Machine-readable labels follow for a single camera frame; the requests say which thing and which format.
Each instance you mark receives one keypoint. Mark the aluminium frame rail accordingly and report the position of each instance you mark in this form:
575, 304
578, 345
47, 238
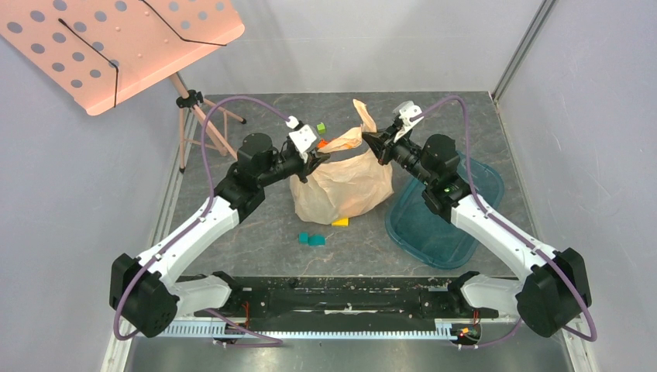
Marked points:
157, 354

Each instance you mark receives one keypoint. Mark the translucent orange plastic bag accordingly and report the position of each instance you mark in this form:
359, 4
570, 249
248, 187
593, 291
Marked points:
345, 188

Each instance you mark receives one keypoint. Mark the teal transparent plastic tray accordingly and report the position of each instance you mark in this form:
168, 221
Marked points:
429, 238

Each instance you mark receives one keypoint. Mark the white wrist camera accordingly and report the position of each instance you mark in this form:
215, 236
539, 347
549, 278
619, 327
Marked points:
406, 115
302, 136

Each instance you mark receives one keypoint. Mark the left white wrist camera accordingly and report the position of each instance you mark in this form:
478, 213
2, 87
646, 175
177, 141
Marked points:
302, 136

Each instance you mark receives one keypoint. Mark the teal cube block left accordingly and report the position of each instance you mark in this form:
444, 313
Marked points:
303, 238

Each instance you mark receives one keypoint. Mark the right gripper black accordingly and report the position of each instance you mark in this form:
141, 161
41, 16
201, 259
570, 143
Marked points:
383, 147

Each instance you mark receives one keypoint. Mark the pink perforated music stand desk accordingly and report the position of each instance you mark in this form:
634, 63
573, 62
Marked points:
103, 53

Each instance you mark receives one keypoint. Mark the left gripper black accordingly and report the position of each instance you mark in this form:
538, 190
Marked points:
313, 160

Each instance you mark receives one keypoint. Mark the pink music stand tripod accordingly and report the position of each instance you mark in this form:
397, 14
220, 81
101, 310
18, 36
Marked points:
191, 102

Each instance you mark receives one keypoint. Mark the teal cube block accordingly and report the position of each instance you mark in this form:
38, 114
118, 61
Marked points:
316, 240
303, 238

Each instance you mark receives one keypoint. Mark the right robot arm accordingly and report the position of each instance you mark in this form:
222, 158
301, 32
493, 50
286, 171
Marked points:
551, 289

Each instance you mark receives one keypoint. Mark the yellow rectangular block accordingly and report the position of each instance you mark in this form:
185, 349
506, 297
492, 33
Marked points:
341, 222

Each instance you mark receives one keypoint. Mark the green cube block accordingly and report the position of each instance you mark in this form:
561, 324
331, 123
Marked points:
321, 128

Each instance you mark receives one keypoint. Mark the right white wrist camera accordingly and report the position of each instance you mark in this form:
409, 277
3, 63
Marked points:
406, 115

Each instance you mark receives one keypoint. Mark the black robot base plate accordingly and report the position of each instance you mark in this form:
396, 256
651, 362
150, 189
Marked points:
416, 297

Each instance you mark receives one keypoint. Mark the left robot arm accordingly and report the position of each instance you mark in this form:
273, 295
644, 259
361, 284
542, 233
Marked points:
146, 290

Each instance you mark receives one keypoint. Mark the teal cube block right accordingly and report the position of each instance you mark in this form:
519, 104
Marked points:
316, 240

